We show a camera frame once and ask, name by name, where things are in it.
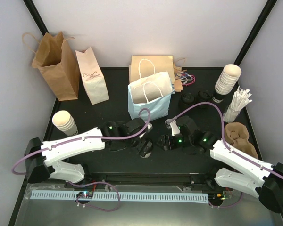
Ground black left frame post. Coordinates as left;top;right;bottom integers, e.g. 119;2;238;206
23;0;49;36

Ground flat bags with coloured handles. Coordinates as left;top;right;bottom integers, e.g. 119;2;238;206
173;58;196;92

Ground black frame post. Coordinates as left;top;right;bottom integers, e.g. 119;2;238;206
23;0;49;36
233;0;277;66

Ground right stack black lids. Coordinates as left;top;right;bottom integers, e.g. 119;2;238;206
196;90;212;109

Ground stack black lids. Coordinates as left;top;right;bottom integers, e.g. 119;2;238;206
178;92;196;111
196;90;212;109

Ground brown kraft paper bag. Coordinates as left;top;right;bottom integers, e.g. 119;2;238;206
22;32;80;101

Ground black right frame post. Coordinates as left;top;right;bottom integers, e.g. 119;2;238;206
233;0;277;66

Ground stack of white paper cups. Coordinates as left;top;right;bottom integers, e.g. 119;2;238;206
212;64;242;103

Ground light blue slotted cable duct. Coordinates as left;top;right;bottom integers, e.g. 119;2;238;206
30;190;208;204

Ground pink cream paper bag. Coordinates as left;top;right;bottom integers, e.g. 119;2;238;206
75;47;109;105

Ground bundle of white straws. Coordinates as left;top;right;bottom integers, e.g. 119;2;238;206
223;87;252;123

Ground single white paper cup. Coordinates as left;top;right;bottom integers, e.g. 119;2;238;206
139;152;151;159

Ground flat tan paper bag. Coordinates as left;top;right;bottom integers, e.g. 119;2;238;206
129;55;175;84

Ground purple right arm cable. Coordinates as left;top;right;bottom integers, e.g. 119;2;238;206
171;101;283;209

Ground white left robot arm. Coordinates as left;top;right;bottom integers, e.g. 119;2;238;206
25;118;152;188

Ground light blue paper bag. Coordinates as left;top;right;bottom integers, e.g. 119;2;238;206
128;58;174;121

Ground small lit circuit board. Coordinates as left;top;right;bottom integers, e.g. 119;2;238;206
76;191;93;198

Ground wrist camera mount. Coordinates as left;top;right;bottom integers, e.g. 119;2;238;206
165;119;180;137
147;123;153;132

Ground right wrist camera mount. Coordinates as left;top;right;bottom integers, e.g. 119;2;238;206
165;119;180;137

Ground left stack black lids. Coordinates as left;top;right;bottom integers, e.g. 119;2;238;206
178;92;196;111

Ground paper cup near left arm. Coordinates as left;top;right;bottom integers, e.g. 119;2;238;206
52;110;78;137

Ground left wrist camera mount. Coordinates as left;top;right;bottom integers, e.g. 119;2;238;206
147;123;153;132

